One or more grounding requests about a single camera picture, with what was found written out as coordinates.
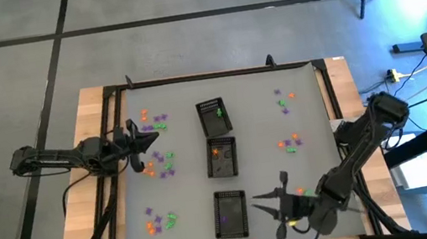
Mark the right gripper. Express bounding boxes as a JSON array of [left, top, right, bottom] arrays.
[[248, 166, 322, 239]]

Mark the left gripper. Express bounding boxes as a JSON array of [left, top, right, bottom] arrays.
[[109, 114, 165, 178]]

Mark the black slotted plastic basket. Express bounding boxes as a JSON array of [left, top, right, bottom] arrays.
[[194, 96, 235, 140], [208, 187, 253, 239], [202, 134, 242, 181]]

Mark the grey table mat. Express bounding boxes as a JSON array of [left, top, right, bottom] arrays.
[[101, 56, 368, 239]]

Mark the white box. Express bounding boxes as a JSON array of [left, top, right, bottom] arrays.
[[384, 130, 427, 195]]

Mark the black metal beam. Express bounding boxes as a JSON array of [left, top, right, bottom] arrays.
[[378, 120, 427, 170]]

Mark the yellow power plug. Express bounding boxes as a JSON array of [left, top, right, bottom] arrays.
[[384, 67, 403, 85]]

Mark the thin black cable loop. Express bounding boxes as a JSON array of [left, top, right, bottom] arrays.
[[57, 171, 100, 221]]

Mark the black cable bundle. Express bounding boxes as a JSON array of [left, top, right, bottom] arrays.
[[53, 174, 130, 239], [344, 138, 412, 239]]

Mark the short black floor cable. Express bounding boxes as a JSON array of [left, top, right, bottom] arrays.
[[357, 53, 427, 95]]

